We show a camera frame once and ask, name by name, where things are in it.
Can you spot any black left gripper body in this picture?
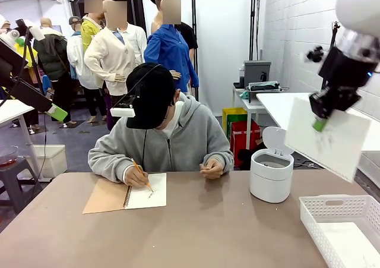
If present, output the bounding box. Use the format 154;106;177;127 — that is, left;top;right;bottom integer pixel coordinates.
0;39;29;86

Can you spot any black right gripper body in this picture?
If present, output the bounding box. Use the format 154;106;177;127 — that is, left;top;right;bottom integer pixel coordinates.
317;46;375;89

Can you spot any white paper sheet with scribbles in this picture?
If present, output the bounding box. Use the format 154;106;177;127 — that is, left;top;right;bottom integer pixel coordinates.
284;96;372;183

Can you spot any yellow pencil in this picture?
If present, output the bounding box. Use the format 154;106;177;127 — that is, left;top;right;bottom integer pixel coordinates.
131;157;154;193

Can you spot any spiral notebook with brown cover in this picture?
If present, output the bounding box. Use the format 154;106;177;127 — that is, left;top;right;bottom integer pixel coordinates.
82;172;167;215

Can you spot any person's right forearm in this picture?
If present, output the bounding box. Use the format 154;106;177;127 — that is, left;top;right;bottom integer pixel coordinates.
88;149;134;183

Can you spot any person's left forearm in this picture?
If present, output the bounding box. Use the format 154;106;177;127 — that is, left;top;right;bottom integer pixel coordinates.
207;150;235;174

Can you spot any person's left hand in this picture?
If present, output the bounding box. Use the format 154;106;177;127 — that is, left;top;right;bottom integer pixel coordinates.
199;158;224;180

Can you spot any person's right hand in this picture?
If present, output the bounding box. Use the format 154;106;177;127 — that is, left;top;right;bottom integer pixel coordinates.
123;169;151;188

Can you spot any white desk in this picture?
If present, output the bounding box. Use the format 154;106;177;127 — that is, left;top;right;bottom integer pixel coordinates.
0;99;44;182

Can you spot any large white table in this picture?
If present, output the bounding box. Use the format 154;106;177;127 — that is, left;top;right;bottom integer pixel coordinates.
255;92;380;178

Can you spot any grey metal tray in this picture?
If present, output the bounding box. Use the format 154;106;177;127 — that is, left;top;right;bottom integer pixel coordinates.
248;81;289;104

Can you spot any glass bowl with reddish content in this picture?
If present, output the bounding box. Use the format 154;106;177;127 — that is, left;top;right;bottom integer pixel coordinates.
0;145;20;167

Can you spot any white floor bin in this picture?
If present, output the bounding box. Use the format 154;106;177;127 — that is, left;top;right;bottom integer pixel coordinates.
20;144;68;179

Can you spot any small white table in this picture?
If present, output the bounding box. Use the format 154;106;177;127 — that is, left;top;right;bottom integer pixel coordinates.
232;85;268;152

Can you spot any grey box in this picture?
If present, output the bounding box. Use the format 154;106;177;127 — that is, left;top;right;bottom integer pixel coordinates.
243;60;273;89

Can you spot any grey stool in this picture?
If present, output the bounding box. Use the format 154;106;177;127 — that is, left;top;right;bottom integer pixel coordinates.
0;157;44;215

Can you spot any mannequin in yellow jacket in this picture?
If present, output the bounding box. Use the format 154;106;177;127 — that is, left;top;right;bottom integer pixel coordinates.
80;0;105;53

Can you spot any green bag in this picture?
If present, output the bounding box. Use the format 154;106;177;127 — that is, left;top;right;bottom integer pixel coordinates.
227;113;253;129

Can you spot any red bag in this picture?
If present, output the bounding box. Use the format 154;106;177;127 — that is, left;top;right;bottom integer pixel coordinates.
230;119;262;162

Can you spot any mannequin in cream cardigan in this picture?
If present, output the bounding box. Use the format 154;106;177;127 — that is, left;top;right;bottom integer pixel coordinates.
84;0;148;134

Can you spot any yellow bag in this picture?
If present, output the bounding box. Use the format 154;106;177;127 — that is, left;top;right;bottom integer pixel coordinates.
222;107;249;138

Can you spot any black bag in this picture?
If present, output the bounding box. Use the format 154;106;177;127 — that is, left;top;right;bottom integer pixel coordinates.
237;140;265;171

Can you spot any white lidded trash bin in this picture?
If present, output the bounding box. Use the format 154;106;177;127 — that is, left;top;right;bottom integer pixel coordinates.
249;126;295;204

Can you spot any black light stand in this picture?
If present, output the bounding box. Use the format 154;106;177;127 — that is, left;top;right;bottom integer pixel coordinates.
249;0;264;61

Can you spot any white perforated plastic basket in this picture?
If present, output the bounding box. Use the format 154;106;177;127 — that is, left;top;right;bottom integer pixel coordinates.
298;194;380;268

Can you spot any black baseball cap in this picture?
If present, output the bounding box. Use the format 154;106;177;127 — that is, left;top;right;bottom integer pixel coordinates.
126;62;176;130

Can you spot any person's grey hoodie torso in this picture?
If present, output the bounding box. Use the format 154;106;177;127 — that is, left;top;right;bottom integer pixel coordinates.
88;92;235;183

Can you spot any mannequin in blue shirt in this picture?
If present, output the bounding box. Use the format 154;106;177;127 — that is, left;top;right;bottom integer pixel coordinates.
144;0;200;98

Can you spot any black vertical pole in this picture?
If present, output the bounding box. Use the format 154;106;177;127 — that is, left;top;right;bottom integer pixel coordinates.
191;0;200;101

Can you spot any black camera stand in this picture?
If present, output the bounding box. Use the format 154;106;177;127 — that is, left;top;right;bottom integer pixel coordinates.
14;18;47;98

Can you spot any head-mounted camera white box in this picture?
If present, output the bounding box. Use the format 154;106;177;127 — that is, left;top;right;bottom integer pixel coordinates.
109;63;163;118

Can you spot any black headset cable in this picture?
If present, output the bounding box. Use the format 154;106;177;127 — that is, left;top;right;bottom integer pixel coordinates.
142;128;148;166

